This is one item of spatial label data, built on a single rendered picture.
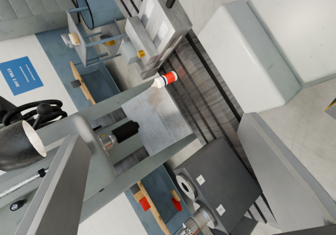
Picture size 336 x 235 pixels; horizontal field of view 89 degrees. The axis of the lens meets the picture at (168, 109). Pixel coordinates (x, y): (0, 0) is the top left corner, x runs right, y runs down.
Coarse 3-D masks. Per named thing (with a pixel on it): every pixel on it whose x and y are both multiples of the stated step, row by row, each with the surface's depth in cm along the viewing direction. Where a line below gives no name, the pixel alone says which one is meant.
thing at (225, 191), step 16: (208, 144) 64; (224, 144) 60; (192, 160) 54; (208, 160) 56; (224, 160) 57; (176, 176) 58; (192, 176) 52; (208, 176) 54; (224, 176) 55; (240, 176) 57; (192, 192) 53; (208, 192) 52; (224, 192) 53; (240, 192) 55; (256, 192) 56; (208, 208) 52; (224, 208) 51; (240, 208) 52; (208, 224) 54; (224, 224) 49
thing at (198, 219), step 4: (196, 212) 53; (200, 212) 53; (192, 216) 53; (196, 216) 52; (200, 216) 52; (204, 216) 52; (188, 220) 52; (192, 220) 51; (196, 220) 51; (200, 220) 51; (204, 220) 52; (192, 224) 51; (196, 224) 51; (200, 224) 51; (204, 224) 52; (192, 228) 50; (196, 228) 50; (200, 228) 51; (196, 232) 50
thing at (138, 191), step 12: (84, 72) 455; (108, 72) 414; (72, 84) 387; (84, 84) 381; (108, 84) 464; (168, 180) 416; (132, 192) 384; (144, 192) 365; (144, 204) 381; (180, 204) 427; (156, 216) 383; (180, 228) 374
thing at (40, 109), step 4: (40, 104) 38; (44, 104) 38; (48, 104) 38; (36, 108) 37; (40, 108) 37; (44, 108) 37; (48, 108) 38; (40, 112) 37; (44, 112) 38; (48, 112) 38; (40, 116) 40; (36, 120) 42; (40, 120) 42; (36, 124) 43; (36, 128) 45
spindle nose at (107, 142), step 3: (105, 135) 50; (102, 138) 49; (105, 138) 49; (108, 138) 49; (102, 141) 49; (105, 141) 49; (108, 141) 49; (111, 141) 50; (105, 144) 49; (108, 144) 49; (111, 144) 50; (105, 147) 49; (108, 147) 50; (111, 147) 51
